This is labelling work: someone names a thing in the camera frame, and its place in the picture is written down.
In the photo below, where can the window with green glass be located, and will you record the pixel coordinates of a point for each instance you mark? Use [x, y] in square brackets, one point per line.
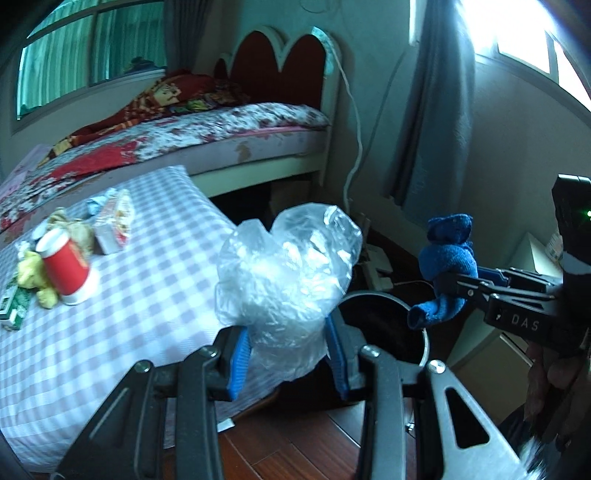
[64, 55]

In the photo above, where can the blue sock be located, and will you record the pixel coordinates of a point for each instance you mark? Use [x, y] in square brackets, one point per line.
[445, 263]

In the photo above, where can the pink cloth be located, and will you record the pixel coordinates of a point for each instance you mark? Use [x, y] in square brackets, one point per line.
[27, 161]

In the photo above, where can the green and white small box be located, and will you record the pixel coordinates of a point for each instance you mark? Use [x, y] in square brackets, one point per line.
[14, 307]

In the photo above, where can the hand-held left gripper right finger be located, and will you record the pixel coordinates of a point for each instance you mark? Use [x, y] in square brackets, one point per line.
[336, 357]

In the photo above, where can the black round trash bin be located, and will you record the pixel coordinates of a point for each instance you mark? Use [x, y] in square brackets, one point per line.
[383, 323]

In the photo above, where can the red printed blanket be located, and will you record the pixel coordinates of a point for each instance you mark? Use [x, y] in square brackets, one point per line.
[157, 94]

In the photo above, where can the clear plastic bag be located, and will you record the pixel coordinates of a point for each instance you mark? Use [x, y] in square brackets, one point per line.
[286, 286]

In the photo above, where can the person's right hand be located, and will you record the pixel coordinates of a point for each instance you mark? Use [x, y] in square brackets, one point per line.
[549, 374]

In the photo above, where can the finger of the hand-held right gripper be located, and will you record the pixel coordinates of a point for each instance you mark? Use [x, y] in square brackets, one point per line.
[496, 276]
[464, 286]

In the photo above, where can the floral quilt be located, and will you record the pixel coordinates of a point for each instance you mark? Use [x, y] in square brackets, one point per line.
[207, 129]

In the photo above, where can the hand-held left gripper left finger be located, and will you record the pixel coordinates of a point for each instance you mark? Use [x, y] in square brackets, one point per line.
[239, 364]

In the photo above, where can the white power strip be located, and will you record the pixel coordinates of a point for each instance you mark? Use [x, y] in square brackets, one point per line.
[376, 265]

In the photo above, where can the bed with red headboard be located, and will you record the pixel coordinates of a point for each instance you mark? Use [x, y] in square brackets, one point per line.
[277, 64]

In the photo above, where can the bright window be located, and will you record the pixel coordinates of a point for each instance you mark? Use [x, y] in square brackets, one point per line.
[521, 37]

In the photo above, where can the grey curtain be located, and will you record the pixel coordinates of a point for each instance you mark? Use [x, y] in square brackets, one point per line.
[178, 32]
[438, 106]

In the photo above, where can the red and white snack carton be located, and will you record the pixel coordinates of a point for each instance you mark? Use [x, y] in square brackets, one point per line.
[113, 226]

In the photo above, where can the red paper cup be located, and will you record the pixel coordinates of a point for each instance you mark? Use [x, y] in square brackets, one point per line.
[67, 272]

